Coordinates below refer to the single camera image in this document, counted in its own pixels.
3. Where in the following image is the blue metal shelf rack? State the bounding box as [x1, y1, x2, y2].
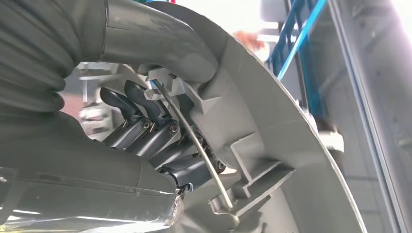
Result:
[270, 0, 326, 118]

